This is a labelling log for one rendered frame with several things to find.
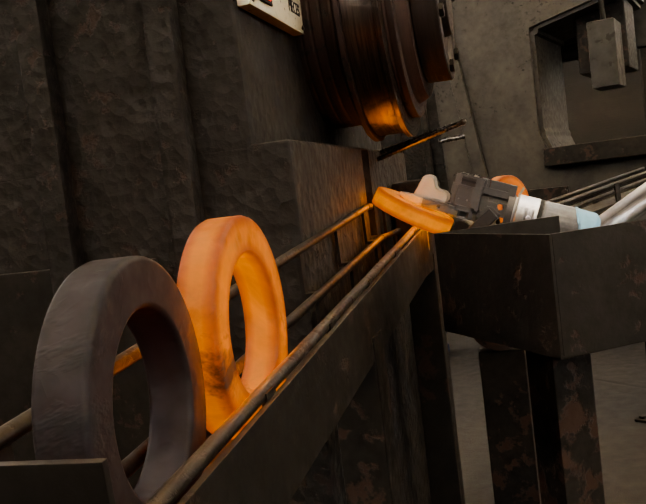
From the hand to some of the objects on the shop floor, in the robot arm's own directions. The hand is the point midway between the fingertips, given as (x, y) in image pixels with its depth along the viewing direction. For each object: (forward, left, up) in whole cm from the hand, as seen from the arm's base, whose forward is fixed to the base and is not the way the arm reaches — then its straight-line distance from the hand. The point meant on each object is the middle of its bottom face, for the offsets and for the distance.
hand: (405, 198), depth 154 cm
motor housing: (-10, -33, -77) cm, 84 cm away
